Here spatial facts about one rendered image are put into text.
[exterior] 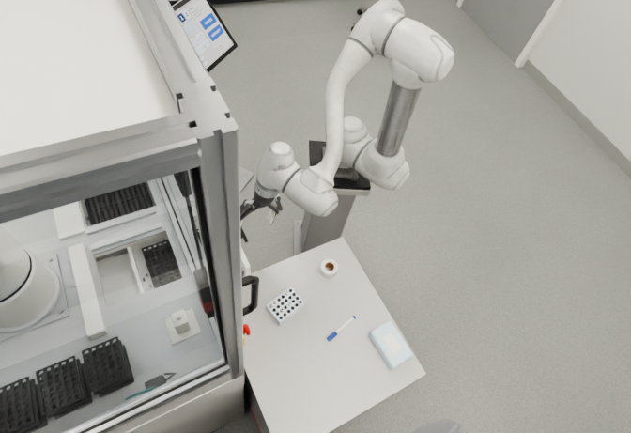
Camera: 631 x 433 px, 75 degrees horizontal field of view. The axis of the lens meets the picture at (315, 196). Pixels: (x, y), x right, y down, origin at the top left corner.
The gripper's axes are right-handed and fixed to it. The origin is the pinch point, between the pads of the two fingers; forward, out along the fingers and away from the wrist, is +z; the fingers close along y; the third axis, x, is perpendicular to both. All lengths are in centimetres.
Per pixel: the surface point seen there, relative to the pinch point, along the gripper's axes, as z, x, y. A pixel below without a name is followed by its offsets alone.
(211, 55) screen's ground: -13, -89, -12
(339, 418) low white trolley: 13, 73, -3
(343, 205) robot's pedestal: 20, -10, -59
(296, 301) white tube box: 9.3, 32.1, -5.8
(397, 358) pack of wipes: 3, 66, -29
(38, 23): -96, 25, 60
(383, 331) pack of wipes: 3, 56, -29
